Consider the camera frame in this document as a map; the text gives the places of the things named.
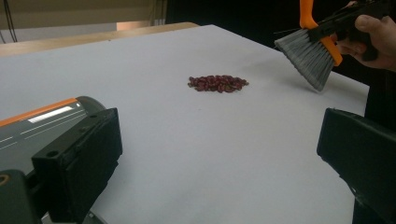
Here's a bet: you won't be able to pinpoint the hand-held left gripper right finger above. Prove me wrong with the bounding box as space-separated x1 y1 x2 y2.
316 106 396 224

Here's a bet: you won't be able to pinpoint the grey dustpan with orange lip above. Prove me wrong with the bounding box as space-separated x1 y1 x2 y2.
0 95 107 224

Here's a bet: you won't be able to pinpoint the orange brush with grey bristles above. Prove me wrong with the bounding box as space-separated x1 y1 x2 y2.
274 0 344 92

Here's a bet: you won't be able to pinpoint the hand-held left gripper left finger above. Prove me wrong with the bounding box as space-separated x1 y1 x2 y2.
31 106 123 224

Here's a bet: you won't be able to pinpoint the light wooden furniture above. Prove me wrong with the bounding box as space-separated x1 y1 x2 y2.
0 0 167 35

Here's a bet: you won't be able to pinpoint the wooden table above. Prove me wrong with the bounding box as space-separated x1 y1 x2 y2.
0 21 201 58

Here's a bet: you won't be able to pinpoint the pile of red beans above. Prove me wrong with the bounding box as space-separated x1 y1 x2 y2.
187 74 249 94

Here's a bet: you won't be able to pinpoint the white board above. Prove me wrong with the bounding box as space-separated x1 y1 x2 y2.
0 23 371 224

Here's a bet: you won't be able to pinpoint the black floor cables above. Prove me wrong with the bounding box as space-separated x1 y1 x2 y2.
0 0 19 44

